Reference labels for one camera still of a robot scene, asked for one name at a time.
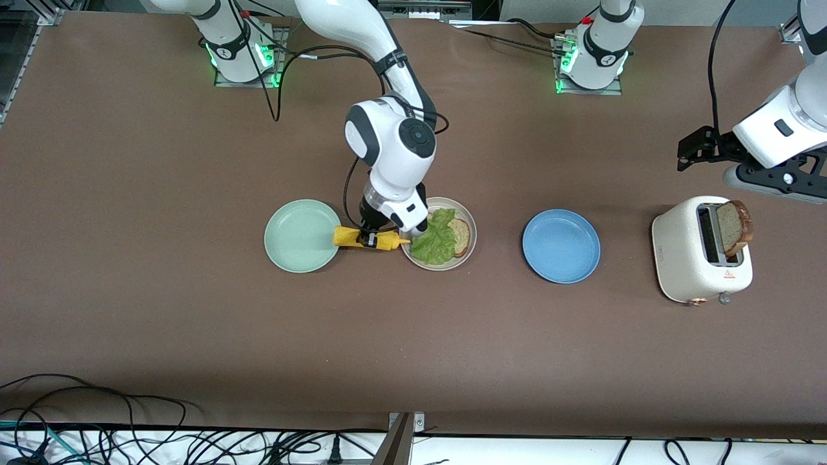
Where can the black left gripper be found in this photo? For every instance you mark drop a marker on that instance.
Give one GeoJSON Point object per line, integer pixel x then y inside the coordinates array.
{"type": "Point", "coordinates": [719, 145]}

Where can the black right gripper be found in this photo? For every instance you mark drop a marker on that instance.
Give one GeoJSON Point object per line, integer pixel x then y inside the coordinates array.
{"type": "Point", "coordinates": [371, 221]}

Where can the yellow squeeze bottle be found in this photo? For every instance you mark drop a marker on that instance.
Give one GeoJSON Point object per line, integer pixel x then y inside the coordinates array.
{"type": "Point", "coordinates": [349, 237]}

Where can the green lettuce leaf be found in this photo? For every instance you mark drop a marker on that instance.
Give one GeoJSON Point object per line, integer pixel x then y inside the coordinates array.
{"type": "Point", "coordinates": [436, 248]}

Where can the brown toast bread slice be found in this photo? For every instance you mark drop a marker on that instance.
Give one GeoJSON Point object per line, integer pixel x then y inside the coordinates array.
{"type": "Point", "coordinates": [461, 237]}
{"type": "Point", "coordinates": [730, 229]}

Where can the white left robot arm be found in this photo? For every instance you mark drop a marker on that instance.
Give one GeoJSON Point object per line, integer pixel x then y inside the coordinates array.
{"type": "Point", "coordinates": [604, 45]}

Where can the mint green plate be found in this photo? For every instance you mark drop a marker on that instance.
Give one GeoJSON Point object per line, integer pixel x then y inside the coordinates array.
{"type": "Point", "coordinates": [302, 236]}

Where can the beige plate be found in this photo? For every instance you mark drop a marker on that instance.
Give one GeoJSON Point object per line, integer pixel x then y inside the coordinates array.
{"type": "Point", "coordinates": [470, 219]}

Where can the blue plate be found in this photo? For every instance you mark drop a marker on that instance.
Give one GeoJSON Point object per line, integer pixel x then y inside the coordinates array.
{"type": "Point", "coordinates": [561, 246]}

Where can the white toaster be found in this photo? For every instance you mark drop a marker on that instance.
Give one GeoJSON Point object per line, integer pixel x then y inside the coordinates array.
{"type": "Point", "coordinates": [678, 252]}

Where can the black power plug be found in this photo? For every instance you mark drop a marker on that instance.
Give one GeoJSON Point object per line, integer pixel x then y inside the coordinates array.
{"type": "Point", "coordinates": [334, 453]}

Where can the flat silver strip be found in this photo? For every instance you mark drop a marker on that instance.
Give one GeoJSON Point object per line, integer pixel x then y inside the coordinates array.
{"type": "Point", "coordinates": [478, 24]}

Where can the black left camera bracket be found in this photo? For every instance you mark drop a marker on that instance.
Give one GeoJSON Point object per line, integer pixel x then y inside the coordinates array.
{"type": "Point", "coordinates": [788, 177]}

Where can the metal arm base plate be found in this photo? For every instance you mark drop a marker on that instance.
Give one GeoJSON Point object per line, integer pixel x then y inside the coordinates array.
{"type": "Point", "coordinates": [617, 89]}
{"type": "Point", "coordinates": [223, 81]}

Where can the aluminium frame profile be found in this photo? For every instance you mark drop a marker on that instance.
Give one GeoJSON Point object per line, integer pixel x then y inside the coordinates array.
{"type": "Point", "coordinates": [50, 16]}
{"type": "Point", "coordinates": [789, 32]}

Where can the small silver bracket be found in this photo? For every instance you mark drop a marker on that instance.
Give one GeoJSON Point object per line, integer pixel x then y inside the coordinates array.
{"type": "Point", "coordinates": [418, 423]}

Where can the grey metal post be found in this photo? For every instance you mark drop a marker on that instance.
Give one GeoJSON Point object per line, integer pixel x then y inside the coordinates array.
{"type": "Point", "coordinates": [395, 449]}

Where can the silver aluminium rail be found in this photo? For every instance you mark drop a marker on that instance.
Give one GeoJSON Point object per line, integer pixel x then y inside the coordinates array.
{"type": "Point", "coordinates": [420, 10]}

